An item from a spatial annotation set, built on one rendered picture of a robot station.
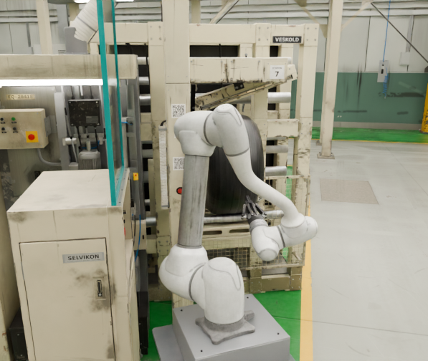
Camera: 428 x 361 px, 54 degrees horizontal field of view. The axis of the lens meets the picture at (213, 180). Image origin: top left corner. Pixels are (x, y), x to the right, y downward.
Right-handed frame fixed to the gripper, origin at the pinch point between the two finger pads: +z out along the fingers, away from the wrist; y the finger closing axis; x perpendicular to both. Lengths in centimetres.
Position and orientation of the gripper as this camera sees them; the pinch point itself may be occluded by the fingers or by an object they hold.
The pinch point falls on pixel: (248, 201)
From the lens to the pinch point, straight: 214.4
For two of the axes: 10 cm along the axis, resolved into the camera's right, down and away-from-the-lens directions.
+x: -0.4, 8.5, 5.2
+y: -9.9, 0.4, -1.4
